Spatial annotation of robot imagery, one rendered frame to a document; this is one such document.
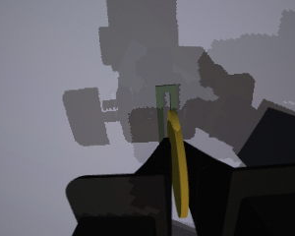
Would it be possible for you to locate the gold coin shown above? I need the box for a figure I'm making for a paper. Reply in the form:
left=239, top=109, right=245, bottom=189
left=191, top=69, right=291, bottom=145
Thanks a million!
left=167, top=110, right=189, bottom=218

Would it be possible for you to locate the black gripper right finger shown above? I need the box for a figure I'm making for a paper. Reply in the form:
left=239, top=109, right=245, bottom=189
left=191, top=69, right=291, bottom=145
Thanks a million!
left=183, top=141, right=295, bottom=236

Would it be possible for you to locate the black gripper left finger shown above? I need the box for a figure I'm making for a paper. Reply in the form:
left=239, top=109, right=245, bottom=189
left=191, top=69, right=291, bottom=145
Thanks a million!
left=65, top=138, right=172, bottom=236

